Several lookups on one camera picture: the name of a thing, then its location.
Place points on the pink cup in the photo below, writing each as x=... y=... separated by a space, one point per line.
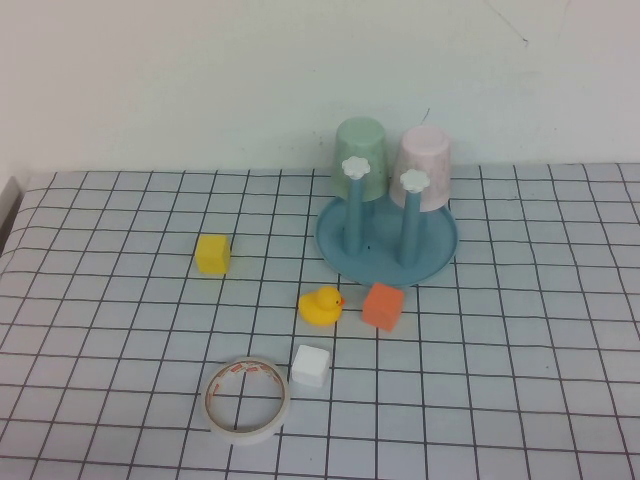
x=425 y=150

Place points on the blue cup stand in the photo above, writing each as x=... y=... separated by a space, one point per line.
x=380 y=265

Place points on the green cup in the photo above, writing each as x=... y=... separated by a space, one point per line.
x=360 y=140

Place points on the yellow rubber duck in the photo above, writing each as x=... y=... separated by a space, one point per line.
x=320 y=307

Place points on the orange cube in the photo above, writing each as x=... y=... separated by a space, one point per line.
x=382 y=307

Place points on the yellow cube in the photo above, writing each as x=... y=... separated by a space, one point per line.
x=214 y=255

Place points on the white cube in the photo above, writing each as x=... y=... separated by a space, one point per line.
x=310 y=365

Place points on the white tape roll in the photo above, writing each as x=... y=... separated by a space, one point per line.
x=250 y=435

